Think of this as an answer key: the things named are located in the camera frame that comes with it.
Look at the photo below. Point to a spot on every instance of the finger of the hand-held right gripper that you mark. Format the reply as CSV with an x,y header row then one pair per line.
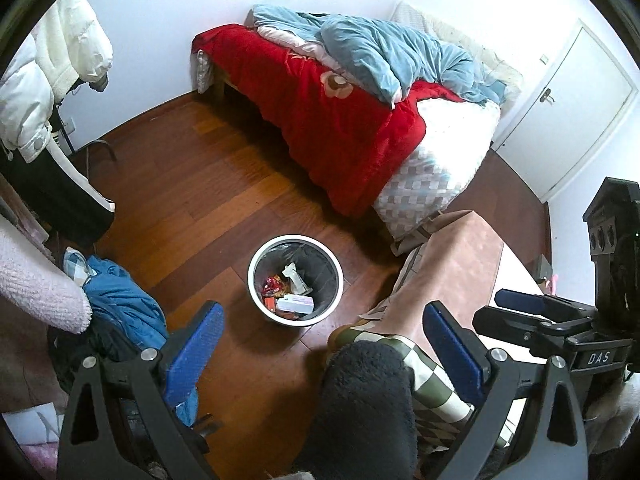
x,y
520,301
510,327

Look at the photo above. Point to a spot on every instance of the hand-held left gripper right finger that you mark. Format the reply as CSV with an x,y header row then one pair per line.
x,y
452,355

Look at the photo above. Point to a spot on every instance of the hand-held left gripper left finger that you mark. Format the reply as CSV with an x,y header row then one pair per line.
x,y
197,355

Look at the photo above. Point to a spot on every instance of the white round trash bin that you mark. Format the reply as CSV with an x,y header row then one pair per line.
x,y
320,265

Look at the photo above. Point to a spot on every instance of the pink object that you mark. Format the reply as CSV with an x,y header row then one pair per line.
x,y
552,284

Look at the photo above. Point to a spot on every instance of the green checked cloth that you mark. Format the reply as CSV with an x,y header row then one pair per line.
x,y
435,390

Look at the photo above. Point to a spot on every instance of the pink tablecloth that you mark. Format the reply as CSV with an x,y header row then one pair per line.
x,y
460,260

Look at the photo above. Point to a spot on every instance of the red crumpled wrapper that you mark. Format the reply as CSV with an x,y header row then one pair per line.
x,y
275,290

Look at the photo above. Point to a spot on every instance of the black fuzzy slipper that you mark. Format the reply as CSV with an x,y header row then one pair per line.
x,y
360,410

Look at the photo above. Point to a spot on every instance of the white box with pink print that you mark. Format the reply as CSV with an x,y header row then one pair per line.
x,y
295,305

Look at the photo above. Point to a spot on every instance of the black cloth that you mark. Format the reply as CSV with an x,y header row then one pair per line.
x,y
85,350

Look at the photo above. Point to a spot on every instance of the bed with checked sheet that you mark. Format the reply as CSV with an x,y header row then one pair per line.
x,y
440,180

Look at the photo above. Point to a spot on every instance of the blue plaid cloth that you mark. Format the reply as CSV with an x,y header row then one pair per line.
x,y
75,265

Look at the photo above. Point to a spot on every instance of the white door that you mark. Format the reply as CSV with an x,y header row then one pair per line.
x,y
575,110

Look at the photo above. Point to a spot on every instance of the white paper sheet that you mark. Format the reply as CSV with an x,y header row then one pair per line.
x,y
30,422

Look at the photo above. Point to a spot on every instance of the black pants with white stripes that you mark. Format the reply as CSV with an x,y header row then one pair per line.
x,y
55,195

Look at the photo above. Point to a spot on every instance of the black metal chair leg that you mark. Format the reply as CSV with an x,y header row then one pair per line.
x,y
102,146

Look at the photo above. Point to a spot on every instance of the red blanket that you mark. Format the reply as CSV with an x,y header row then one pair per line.
x,y
330,120

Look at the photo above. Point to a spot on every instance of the white patterned pillow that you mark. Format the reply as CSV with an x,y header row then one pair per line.
x,y
475,40

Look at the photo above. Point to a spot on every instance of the light blue duvet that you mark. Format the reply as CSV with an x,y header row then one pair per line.
x,y
380,50

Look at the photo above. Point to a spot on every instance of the white puffer jacket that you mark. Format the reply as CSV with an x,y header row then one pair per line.
x,y
25,105

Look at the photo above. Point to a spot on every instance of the cream puffer jacket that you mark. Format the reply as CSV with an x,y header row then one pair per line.
x,y
70,45

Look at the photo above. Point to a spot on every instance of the white wall socket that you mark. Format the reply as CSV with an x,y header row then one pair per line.
x,y
69,127

